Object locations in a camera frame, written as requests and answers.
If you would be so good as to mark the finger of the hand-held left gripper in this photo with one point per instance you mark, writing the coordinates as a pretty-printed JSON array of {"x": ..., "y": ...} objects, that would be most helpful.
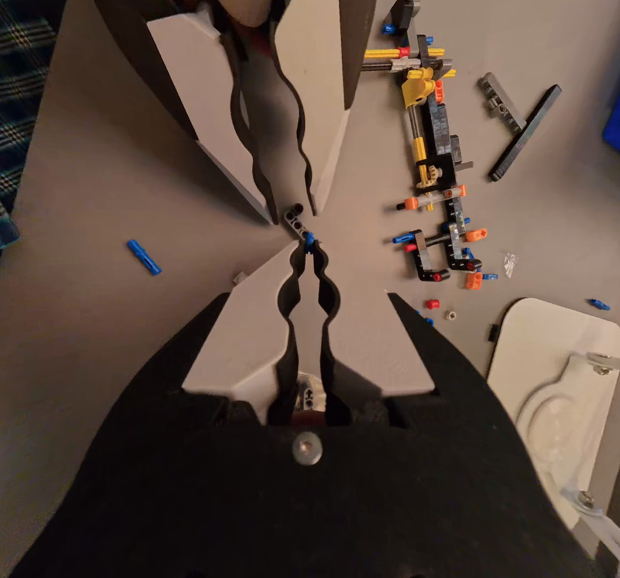
[
  {"x": 193, "y": 79},
  {"x": 319, "y": 55}
]

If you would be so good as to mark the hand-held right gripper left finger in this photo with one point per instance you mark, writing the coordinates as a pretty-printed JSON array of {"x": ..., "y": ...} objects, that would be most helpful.
[{"x": 237, "y": 345}]

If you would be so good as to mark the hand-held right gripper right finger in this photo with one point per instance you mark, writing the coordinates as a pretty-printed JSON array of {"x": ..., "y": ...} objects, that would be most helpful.
[{"x": 378, "y": 345}]

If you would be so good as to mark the blue lego pin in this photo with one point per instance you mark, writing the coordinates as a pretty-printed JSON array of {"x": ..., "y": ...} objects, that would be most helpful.
[
  {"x": 599, "y": 303},
  {"x": 144, "y": 257},
  {"x": 308, "y": 238}
]

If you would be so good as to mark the lego chassis assembly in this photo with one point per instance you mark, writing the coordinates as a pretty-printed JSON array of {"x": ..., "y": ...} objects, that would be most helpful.
[{"x": 438, "y": 128}]

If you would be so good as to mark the dark grey L-shaped lego beam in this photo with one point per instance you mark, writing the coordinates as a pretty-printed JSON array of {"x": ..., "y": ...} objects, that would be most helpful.
[{"x": 294, "y": 217}]

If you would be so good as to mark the small black lego piece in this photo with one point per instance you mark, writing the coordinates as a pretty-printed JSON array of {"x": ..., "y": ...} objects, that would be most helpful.
[{"x": 493, "y": 333}]

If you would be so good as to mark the orange lego connector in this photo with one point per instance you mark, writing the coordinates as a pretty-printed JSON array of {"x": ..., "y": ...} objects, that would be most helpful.
[
  {"x": 476, "y": 235},
  {"x": 473, "y": 280}
]

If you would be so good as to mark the tiny grey lego bush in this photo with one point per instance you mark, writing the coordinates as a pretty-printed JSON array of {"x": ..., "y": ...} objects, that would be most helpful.
[{"x": 499, "y": 109}]

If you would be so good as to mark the long black lego beam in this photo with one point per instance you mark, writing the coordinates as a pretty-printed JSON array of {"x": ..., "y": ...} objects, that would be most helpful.
[{"x": 525, "y": 135}]

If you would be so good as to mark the person's plaid shirt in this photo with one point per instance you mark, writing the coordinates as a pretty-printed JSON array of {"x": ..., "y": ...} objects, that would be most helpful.
[{"x": 24, "y": 79}]

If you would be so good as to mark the white book stand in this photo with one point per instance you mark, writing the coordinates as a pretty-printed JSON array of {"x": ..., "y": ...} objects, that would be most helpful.
[{"x": 533, "y": 345}]

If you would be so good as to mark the blue storage bin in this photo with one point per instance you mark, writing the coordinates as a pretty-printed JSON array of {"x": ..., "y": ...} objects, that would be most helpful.
[{"x": 612, "y": 128}]

